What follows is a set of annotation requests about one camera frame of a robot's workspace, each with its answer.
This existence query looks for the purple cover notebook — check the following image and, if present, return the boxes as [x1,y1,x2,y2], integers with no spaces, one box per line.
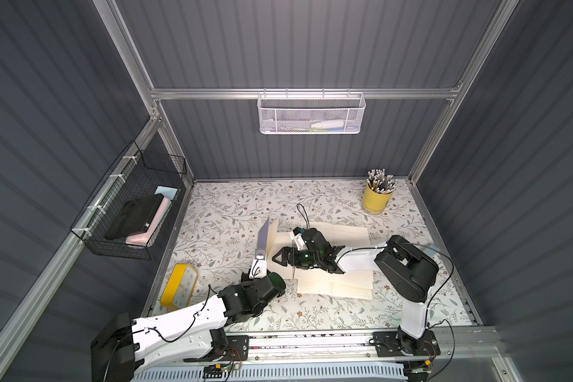
[255,218,271,261]

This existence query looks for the cream lined notebook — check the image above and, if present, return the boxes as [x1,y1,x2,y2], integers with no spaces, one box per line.
[267,221,374,301]

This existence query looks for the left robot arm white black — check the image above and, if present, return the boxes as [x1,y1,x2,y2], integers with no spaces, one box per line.
[90,272,286,381]

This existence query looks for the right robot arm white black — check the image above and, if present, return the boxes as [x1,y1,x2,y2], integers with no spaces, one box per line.
[272,228,439,356]

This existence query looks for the yellow framed box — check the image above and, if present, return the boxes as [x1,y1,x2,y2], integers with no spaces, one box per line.
[160,263,198,312]

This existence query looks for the yellow pencil cup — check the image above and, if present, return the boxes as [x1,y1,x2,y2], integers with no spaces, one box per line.
[362,186,393,215]

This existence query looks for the bundle of pencils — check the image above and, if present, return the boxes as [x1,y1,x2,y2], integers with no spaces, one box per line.
[367,169,396,194]

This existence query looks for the light blue sticky notes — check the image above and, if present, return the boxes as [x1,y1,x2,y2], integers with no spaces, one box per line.
[154,186,178,201]

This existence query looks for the white tube in basket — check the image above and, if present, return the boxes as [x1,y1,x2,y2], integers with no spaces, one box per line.
[311,119,345,131]

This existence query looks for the black pouch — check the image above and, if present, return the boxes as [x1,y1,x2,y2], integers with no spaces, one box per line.
[104,194,163,240]

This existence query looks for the white wire mesh basket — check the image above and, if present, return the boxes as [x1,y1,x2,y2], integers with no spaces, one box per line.
[257,92,366,135]

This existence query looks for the black wire wall basket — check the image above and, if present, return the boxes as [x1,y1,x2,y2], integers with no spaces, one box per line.
[71,143,188,261]

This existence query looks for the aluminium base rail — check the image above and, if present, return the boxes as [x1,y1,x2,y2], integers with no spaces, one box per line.
[118,326,502,366]

